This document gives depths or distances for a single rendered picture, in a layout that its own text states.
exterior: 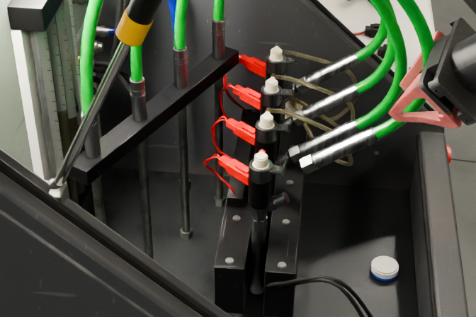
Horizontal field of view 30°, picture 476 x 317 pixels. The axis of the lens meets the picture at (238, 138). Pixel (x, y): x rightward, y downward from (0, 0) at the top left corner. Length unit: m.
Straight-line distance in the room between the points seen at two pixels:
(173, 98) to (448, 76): 0.40
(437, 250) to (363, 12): 0.58
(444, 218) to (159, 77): 0.47
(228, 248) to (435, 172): 0.36
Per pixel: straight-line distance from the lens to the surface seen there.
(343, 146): 1.01
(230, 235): 1.13
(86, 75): 1.00
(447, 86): 0.89
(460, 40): 0.94
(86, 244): 0.68
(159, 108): 1.14
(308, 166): 1.02
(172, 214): 1.39
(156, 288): 0.70
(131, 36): 0.58
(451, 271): 1.16
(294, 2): 1.27
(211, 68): 1.22
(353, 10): 1.63
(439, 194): 1.27
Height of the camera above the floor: 1.75
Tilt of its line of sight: 37 degrees down
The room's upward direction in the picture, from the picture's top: 1 degrees clockwise
